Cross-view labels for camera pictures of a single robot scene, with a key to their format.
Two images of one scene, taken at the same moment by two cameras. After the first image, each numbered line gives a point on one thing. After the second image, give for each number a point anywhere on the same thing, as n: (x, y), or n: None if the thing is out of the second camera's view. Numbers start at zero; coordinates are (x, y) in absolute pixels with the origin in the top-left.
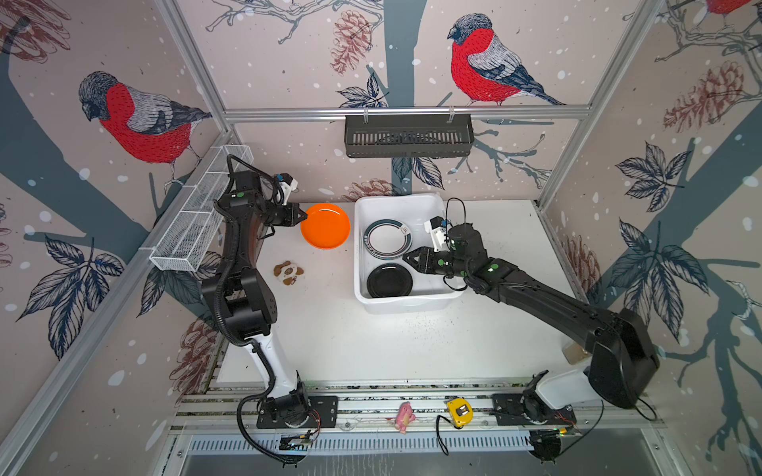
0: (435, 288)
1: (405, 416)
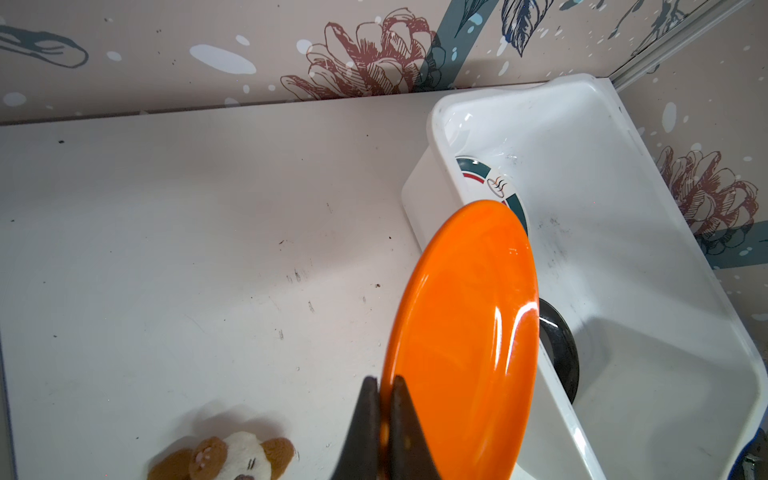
0: (671, 378)
1: None
